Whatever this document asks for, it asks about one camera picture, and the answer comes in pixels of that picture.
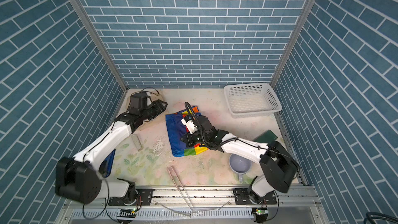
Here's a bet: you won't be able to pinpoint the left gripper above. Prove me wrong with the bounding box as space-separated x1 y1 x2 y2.
138 100 166 123

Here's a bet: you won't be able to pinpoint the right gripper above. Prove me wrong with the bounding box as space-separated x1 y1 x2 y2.
179 129 210 147

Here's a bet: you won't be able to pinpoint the rainbow coloured shorts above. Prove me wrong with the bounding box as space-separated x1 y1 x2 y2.
165 110 208 157

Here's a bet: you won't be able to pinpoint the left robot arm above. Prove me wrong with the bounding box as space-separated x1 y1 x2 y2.
55 91 167 205

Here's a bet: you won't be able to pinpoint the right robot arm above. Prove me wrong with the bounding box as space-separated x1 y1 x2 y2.
181 115 299 197

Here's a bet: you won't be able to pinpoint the clear plastic tube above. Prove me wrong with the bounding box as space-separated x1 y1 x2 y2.
131 134 143 151

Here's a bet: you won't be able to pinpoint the lavender mug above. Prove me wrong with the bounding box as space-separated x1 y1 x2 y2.
229 154 251 183

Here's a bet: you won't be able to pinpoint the white plastic basket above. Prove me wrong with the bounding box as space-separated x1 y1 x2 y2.
223 83 282 118

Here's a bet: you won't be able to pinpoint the blue stapler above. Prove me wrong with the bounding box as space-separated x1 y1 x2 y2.
98 149 116 178

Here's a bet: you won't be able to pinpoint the pink chopstick pair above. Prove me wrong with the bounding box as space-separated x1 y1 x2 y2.
166 167 194 211

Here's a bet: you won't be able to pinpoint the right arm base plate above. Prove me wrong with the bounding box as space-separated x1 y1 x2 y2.
232 187 277 205

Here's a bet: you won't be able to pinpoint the white cable duct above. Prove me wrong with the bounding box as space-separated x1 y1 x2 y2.
72 207 254 221

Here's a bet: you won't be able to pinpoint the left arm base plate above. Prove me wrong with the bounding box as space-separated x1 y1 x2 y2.
108 188 154 206

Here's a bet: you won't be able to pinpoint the aluminium front rail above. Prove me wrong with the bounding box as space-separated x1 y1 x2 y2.
66 186 321 209

